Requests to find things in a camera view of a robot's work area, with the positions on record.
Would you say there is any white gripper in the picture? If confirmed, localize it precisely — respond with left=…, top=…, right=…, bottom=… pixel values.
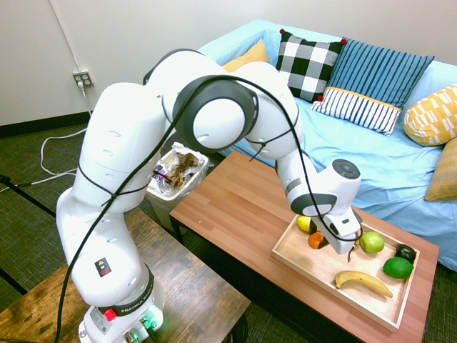
left=309, top=206, right=364, bottom=256

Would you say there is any orange tangerine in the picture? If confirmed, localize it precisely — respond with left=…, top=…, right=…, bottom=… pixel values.
left=308, top=231, right=326, bottom=250

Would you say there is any light wooden tray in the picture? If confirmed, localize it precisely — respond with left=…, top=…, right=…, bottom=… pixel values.
left=271, top=210, right=421, bottom=332

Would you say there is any yellow lemon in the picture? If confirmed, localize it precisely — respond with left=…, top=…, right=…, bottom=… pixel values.
left=296, top=215, right=313, bottom=234

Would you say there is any green apple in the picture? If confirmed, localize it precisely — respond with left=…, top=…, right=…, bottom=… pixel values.
left=358, top=231, right=386, bottom=254

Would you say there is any yellow banana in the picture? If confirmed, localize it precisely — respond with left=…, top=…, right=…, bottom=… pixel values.
left=334, top=270, right=394, bottom=299

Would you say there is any green lime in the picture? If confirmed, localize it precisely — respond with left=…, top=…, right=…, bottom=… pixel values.
left=383, top=256, right=415, bottom=280

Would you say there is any dark avocado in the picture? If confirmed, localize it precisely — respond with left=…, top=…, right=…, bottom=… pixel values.
left=395, top=244, right=417, bottom=265

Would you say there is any light blue covered sofa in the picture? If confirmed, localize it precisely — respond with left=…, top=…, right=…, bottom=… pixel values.
left=198, top=18, right=457, bottom=272

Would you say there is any reddish wooden coffee table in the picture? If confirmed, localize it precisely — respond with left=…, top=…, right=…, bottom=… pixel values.
left=169, top=149, right=441, bottom=343

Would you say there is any dark rustic wooden table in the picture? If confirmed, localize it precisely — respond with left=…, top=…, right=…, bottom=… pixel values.
left=0, top=208, right=251, bottom=343

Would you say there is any white navy striped pillow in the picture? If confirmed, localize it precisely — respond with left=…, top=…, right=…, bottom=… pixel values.
left=309, top=86, right=403, bottom=137

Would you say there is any mustard woven pillow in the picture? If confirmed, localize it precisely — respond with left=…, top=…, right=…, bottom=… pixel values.
left=423, top=137, right=457, bottom=202

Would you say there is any crumpled brown paper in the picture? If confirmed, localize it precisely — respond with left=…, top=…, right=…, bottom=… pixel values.
left=165, top=151, right=201, bottom=189

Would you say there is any white trash bin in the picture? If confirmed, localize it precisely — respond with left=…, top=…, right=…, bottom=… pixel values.
left=145, top=141, right=210, bottom=233

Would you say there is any yellow white patterned pillow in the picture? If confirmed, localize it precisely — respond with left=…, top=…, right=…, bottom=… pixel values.
left=403, top=83, right=457, bottom=147

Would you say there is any crumpled white paper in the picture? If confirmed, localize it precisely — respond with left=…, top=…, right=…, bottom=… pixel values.
left=170, top=141, right=196, bottom=160

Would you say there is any black white plaid pillow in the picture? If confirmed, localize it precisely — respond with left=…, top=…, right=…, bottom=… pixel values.
left=276, top=28, right=348, bottom=104

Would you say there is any clear plastic bottle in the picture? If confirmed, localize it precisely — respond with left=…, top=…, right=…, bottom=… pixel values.
left=153, top=161, right=169, bottom=184

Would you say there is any blue striped pillow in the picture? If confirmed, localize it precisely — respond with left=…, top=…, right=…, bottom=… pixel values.
left=326, top=37, right=436, bottom=110

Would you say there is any plain yellow pillow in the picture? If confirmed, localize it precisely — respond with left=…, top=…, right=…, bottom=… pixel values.
left=221, top=39, right=269, bottom=74

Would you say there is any white wall outlet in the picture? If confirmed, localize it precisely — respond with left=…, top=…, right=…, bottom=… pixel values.
left=72, top=71, right=94, bottom=89

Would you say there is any white power cable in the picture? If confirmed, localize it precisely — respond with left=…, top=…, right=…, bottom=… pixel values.
left=31, top=81, right=94, bottom=186

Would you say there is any black camera stand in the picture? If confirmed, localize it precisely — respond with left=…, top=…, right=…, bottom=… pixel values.
left=0, top=174, right=58, bottom=292

